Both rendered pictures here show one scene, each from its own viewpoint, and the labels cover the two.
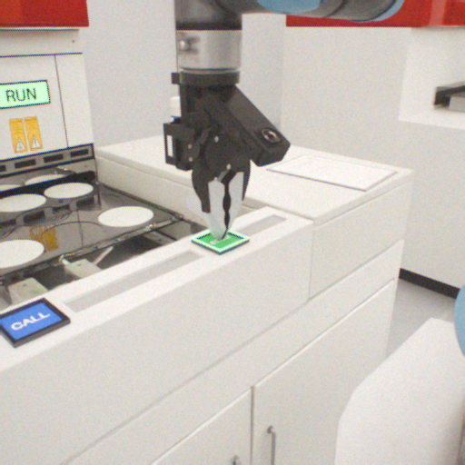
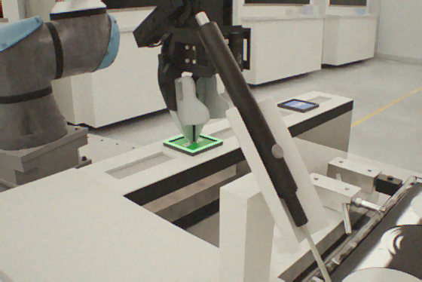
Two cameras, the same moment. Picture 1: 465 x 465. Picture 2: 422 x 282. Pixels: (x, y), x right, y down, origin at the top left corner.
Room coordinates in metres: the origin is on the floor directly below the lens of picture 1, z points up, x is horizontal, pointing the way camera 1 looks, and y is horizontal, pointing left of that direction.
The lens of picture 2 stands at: (1.08, 0.03, 1.15)
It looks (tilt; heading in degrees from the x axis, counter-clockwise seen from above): 21 degrees down; 179
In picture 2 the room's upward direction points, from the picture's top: straight up
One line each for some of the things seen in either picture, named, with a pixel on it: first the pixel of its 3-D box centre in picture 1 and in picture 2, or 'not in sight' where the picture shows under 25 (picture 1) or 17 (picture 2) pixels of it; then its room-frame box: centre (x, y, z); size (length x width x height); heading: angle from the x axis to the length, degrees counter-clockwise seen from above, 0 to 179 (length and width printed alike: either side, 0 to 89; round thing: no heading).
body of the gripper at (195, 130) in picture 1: (206, 122); (203, 26); (0.58, 0.03, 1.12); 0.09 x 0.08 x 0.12; 46
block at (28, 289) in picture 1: (34, 301); (353, 173); (0.52, 0.26, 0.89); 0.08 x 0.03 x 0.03; 46
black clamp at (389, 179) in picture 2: (15, 283); (389, 184); (0.57, 0.30, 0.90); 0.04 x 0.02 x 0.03; 46
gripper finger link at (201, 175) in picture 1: (209, 177); not in sight; (0.55, 0.03, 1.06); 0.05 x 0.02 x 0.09; 136
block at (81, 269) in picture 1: (89, 279); (330, 191); (0.58, 0.21, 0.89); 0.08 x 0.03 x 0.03; 46
